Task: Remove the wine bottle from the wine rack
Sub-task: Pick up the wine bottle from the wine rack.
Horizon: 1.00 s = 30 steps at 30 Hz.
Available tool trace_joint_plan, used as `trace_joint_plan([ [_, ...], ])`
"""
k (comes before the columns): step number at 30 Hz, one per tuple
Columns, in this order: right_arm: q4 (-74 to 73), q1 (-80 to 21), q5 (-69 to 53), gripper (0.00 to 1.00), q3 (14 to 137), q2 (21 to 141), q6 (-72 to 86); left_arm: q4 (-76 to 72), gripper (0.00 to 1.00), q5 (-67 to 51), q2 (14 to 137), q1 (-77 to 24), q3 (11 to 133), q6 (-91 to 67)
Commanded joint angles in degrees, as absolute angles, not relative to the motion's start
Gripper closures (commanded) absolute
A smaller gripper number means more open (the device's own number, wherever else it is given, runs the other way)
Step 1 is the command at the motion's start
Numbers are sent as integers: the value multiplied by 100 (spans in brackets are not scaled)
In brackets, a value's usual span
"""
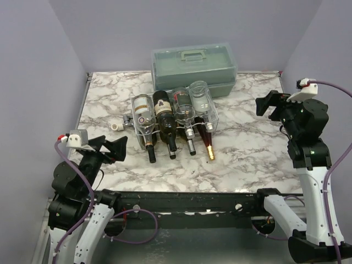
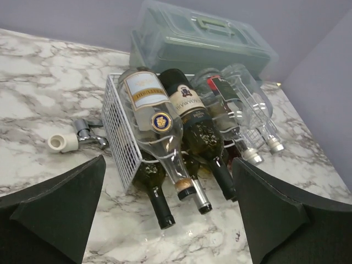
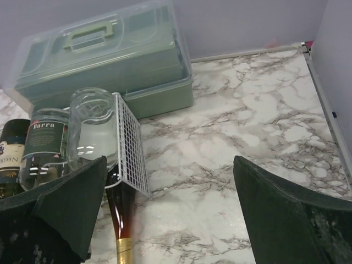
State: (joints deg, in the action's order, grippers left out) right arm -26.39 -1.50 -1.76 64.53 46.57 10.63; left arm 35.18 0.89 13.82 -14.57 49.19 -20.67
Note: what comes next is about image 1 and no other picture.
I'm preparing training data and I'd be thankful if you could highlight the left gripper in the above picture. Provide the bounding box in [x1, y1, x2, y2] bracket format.
[81, 134, 128, 195]

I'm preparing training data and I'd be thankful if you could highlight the clear bottle cream label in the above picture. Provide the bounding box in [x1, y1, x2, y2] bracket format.
[132, 94, 156, 163]

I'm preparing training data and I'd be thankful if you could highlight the clear bottle silver cap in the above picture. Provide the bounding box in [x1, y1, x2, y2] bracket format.
[189, 80, 215, 133]

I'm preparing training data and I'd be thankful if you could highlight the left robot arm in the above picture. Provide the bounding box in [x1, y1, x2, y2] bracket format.
[48, 134, 128, 263]

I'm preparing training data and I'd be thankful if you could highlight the dark bottle lower middle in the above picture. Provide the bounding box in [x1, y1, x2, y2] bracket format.
[167, 144, 176, 160]

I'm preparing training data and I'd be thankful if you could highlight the dark wine bottle upper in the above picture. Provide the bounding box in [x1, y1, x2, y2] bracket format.
[152, 91, 177, 152]

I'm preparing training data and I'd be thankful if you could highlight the red wine bottle gold cap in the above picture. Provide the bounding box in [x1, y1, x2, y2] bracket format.
[197, 124, 215, 161]

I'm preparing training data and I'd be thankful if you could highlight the dark bottle silver neck lower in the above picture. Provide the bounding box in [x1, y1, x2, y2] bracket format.
[178, 128, 196, 156]

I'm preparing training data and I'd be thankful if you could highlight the clear bottle dark label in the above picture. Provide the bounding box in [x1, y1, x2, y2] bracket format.
[171, 87, 196, 139]

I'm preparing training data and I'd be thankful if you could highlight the green plastic toolbox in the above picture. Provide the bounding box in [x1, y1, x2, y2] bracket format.
[151, 43, 238, 98]

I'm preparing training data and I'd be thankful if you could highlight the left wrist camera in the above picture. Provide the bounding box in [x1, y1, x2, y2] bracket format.
[58, 129, 89, 149]

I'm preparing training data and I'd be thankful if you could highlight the white wire wine rack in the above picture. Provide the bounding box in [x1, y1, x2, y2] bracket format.
[131, 87, 218, 149]

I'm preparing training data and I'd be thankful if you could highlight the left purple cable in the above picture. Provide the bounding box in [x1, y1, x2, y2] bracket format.
[51, 137, 159, 264]

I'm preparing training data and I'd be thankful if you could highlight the purple cable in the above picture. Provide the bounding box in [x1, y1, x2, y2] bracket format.
[251, 79, 352, 264]
[51, 137, 159, 264]

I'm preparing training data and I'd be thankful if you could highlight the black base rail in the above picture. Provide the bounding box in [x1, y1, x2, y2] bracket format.
[106, 191, 269, 233]

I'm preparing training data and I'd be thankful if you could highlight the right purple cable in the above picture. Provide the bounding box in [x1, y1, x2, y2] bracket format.
[251, 79, 352, 264]

